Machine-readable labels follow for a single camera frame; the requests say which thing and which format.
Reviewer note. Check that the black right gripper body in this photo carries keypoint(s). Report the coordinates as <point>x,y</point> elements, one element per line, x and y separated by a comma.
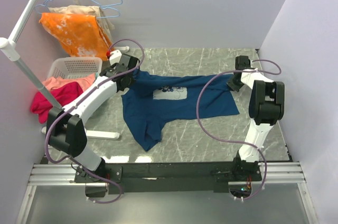
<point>234,84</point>

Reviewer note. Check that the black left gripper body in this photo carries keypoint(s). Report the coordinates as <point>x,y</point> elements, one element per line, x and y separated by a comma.
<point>130,82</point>

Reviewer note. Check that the blue t-shirt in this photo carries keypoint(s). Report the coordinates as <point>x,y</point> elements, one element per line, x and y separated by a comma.
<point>152,101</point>

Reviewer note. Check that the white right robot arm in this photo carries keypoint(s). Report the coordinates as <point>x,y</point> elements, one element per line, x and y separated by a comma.
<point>266,108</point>

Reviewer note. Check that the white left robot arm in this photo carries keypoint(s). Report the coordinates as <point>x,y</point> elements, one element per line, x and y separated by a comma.
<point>65,128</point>

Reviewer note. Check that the pink t-shirt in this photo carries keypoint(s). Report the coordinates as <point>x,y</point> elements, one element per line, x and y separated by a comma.
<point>53,83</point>

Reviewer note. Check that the orange patterned cloth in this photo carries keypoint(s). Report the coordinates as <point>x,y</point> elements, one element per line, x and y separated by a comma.
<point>79,35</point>

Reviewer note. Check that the white plastic laundry basket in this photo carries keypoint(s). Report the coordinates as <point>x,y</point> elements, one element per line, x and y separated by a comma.
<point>75,67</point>

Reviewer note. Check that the magenta t-shirt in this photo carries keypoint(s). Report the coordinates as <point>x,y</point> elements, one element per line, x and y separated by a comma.
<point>64,95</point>

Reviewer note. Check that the beige cloth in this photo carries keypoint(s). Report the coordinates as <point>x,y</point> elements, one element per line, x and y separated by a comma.
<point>96,11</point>

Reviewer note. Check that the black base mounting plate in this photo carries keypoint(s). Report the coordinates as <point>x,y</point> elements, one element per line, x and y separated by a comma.
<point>176,177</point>

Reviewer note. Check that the white clothes rack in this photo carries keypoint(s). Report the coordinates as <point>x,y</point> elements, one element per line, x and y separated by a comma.
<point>38,49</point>

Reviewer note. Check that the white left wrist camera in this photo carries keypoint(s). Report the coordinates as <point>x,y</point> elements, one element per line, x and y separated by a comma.
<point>113,56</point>

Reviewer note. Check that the aluminium rail frame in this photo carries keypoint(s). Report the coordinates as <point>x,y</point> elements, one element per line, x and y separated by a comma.
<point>64,175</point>

